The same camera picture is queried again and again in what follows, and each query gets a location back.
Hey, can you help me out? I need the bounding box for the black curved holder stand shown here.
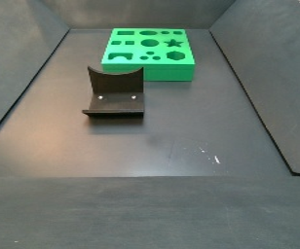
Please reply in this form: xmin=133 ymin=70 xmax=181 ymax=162
xmin=82 ymin=67 xmax=145 ymax=117

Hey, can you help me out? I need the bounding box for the green shape sorter box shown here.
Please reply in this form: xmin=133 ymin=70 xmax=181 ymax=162
xmin=101 ymin=28 xmax=196 ymax=82

